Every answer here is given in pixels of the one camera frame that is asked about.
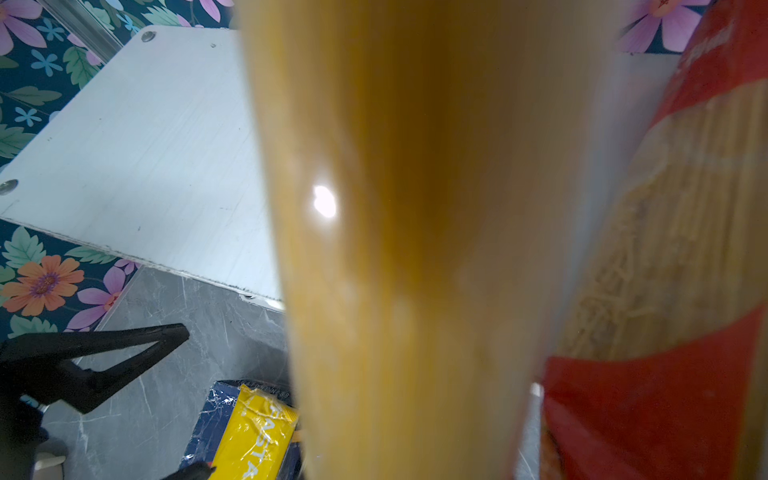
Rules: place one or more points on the yellow Pastatime spaghetti bag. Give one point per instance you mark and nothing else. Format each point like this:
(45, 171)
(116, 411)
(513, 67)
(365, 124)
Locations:
(256, 439)

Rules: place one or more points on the white two-tier shelf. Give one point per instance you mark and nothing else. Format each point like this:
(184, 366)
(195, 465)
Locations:
(157, 160)

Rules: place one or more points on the red-ended spaghetti bag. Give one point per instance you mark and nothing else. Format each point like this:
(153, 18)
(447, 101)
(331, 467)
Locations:
(661, 371)

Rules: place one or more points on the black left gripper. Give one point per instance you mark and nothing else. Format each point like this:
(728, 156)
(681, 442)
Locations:
(81, 369)

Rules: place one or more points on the red Barilla spaghetti bag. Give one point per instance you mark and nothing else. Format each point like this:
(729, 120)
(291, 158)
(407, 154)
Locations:
(423, 162)

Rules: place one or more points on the blue Barilla pasta bag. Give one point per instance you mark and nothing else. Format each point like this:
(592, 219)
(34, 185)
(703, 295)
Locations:
(212, 421)

